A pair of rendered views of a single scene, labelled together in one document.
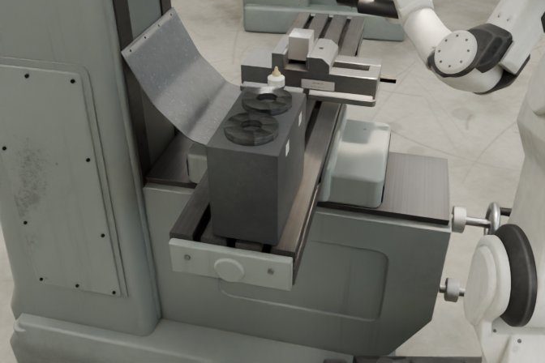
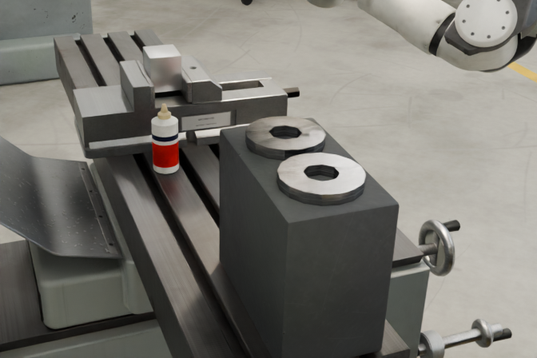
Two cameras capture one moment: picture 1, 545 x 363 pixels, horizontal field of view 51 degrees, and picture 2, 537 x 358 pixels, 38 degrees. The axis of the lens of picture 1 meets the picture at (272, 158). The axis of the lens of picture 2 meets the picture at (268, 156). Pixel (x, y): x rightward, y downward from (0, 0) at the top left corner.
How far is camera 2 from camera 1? 57 cm
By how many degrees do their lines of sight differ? 31
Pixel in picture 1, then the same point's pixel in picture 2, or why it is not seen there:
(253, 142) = (352, 194)
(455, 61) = (495, 29)
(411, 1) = not seen: outside the picture
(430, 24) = not seen: outside the picture
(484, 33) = not seen: outside the picture
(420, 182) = not seen: hidden behind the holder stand
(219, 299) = not seen: outside the picture
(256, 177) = (364, 249)
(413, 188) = not seen: hidden behind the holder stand
